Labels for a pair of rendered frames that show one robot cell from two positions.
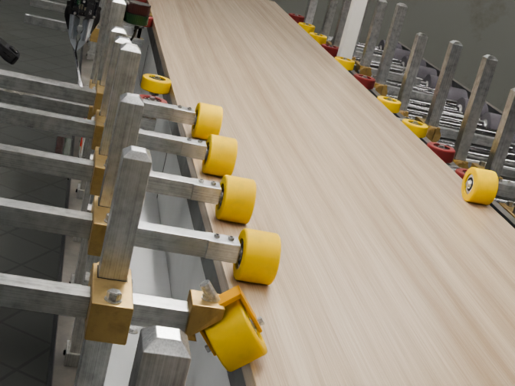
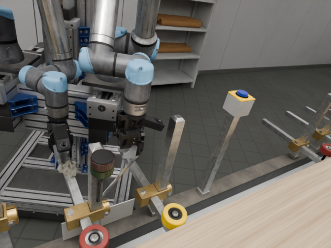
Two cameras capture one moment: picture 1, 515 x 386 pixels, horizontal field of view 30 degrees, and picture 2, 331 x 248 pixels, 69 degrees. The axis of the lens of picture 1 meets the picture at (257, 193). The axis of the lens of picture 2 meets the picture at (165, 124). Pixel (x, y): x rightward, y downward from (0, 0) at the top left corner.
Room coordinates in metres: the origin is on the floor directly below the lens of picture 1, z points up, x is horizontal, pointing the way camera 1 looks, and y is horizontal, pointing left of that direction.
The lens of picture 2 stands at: (2.28, -0.06, 1.55)
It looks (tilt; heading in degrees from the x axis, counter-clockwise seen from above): 33 degrees down; 66
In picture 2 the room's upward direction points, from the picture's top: 13 degrees clockwise
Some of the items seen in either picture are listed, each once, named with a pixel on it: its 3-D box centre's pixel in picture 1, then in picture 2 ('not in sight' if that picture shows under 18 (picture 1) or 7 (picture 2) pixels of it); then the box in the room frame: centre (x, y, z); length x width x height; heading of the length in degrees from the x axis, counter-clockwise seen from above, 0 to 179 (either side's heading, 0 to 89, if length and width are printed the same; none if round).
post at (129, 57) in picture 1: (104, 177); not in sight; (1.59, 0.27, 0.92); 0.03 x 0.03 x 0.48; 13
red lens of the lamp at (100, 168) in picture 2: (138, 8); (102, 160); (2.34, 0.39, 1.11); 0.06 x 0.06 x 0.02
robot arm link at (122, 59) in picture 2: not in sight; (134, 67); (2.45, 0.65, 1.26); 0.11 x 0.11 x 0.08; 75
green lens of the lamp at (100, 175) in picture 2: (136, 17); (102, 167); (2.34, 0.39, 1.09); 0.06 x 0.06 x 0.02
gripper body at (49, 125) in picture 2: not in sight; (58, 125); (2.21, 0.75, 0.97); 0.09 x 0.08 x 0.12; 103
